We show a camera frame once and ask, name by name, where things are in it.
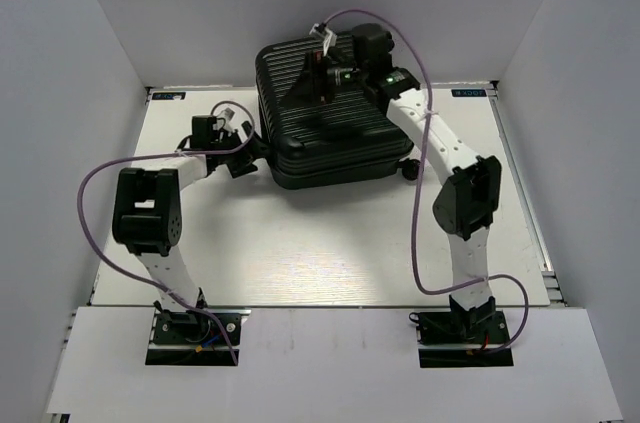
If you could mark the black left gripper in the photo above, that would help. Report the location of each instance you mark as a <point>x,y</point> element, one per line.
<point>246,155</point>

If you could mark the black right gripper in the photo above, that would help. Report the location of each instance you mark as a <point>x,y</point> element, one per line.
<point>311,86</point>

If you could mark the black suitcase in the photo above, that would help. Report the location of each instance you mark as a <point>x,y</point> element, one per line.
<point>347,140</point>

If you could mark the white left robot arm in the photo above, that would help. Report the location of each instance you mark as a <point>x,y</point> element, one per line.
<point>147,218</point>

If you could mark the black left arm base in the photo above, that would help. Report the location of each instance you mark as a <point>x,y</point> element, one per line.
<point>193,340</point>

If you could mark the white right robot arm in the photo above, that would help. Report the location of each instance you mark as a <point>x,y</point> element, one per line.
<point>470,183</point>

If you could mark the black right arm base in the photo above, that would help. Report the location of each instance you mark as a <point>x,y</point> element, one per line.
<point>441,345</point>

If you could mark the black suitcase wheel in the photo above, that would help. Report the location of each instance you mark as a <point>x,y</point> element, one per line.
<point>410,169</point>

